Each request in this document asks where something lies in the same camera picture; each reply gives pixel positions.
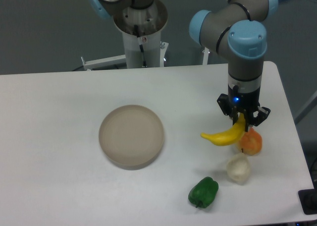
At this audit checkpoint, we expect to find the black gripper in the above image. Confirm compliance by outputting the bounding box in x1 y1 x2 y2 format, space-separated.
217 86 270 132

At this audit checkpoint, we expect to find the yellow toy banana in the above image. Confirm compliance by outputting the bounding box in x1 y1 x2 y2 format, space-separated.
201 113 246 146

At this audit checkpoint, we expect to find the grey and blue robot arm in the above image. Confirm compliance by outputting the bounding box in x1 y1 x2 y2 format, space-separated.
88 0 278 129

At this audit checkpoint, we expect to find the beige round plate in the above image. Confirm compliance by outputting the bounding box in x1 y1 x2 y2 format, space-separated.
99 105 164 170

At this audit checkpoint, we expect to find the orange toy peach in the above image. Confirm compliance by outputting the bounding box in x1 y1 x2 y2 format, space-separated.
236 127 263 156

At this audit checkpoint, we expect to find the white toy pear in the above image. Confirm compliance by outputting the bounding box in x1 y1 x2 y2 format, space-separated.
226 153 251 184

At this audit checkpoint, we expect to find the grey table leg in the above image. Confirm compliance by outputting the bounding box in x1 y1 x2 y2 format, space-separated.
294 91 317 125

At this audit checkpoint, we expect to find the green toy bell pepper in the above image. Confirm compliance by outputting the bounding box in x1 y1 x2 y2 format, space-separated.
188 176 219 209

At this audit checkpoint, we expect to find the black device at table edge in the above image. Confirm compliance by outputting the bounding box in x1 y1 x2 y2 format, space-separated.
298 189 317 215

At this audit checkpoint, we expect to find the white metal upright post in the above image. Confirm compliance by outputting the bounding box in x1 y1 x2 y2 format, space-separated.
202 48 211 65

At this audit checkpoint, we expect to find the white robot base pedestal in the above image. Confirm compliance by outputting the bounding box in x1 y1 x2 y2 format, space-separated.
113 0 168 68

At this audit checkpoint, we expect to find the white metal frame bracket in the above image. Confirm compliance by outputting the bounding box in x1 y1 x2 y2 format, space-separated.
81 55 126 70

